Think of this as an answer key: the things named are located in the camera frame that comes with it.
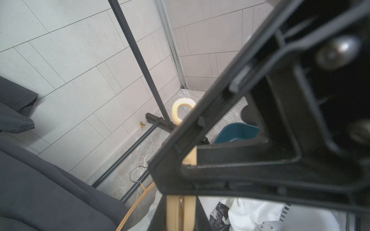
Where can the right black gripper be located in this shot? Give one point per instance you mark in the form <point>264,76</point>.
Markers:
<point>334,75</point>

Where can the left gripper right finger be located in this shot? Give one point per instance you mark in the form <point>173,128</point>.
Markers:
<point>201,220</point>

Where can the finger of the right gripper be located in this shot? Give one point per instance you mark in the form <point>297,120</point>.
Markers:
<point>288,120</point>

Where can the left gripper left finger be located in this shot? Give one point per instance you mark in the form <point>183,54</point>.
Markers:
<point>158,222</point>

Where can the white printed t-shirt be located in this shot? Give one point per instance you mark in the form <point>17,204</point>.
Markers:
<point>242,214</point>

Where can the dark garment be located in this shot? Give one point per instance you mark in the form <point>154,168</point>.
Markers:
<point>39,196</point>

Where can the glitter microphone on stand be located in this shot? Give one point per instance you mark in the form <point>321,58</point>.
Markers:
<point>250,115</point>

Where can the teal plastic tray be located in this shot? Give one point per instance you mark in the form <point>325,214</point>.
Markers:
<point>236,132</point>

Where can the black clothes rack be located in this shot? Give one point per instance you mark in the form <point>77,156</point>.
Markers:
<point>163,123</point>

